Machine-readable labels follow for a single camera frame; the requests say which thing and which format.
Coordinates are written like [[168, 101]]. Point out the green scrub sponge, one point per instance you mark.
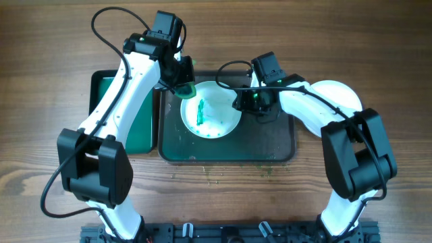
[[185, 91]]

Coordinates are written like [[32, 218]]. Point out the green water tray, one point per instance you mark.
[[142, 135]]

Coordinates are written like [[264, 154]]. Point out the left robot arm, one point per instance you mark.
[[93, 164]]

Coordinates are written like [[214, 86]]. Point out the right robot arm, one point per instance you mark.
[[358, 157]]

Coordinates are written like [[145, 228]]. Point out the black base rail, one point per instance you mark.
[[300, 231]]

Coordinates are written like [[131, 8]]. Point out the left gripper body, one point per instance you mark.
[[179, 72]]

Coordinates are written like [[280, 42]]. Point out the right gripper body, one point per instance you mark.
[[252, 100]]

